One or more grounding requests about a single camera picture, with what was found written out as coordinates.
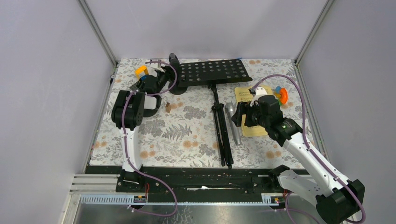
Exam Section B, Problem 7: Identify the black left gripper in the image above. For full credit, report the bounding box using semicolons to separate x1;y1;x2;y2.
154;65;181;94

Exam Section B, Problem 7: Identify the small wooden block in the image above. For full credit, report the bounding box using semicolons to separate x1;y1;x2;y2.
165;102;172;113

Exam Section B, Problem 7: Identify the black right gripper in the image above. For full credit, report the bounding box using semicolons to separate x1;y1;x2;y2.
230;101;269;128

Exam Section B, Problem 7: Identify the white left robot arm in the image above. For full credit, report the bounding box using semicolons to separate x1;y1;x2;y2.
111;66;177;192

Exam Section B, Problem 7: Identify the black microphone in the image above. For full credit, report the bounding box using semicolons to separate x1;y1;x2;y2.
169;53;180;73

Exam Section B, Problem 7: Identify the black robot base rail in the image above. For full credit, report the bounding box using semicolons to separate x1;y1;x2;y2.
85;166;287;204

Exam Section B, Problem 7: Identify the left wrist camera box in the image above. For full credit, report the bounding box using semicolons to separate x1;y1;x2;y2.
149;58;165;72

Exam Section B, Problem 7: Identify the orange rainbow ring toy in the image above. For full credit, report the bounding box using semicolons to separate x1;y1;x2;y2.
274;86;288;106

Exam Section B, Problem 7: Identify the silver grey microphone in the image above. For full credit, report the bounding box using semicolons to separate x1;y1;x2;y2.
225;102;242;146

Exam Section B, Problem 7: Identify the black tripod music stand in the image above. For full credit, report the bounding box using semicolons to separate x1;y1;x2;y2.
178;59;253;169

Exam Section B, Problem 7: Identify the floral patterned table cloth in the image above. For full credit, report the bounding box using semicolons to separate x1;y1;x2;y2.
89;58;303;169

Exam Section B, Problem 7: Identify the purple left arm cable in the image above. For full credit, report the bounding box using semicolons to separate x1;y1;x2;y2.
121;60;179;217

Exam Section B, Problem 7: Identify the blue toy block car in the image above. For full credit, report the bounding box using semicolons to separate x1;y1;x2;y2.
140;75;148;81

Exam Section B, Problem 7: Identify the yellow sheet music page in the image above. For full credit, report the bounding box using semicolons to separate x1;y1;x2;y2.
234;85;273;138

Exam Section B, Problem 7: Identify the grey building block baseplate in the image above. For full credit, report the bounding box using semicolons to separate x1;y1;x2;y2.
129;83;139;91

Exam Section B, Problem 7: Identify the yellow toy block frame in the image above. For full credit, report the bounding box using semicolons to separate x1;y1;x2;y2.
135;65;149;79

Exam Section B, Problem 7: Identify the black microphone stand base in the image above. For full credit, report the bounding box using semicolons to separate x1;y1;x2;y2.
168;78;188;95
143;95;162;118

